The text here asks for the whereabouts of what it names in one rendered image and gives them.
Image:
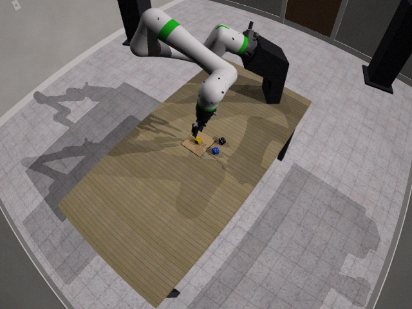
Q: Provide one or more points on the peach flat mat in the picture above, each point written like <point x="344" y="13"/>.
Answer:
<point x="206" y="142"/>

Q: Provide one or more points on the blue die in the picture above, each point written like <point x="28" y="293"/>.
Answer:
<point x="215" y="150"/>

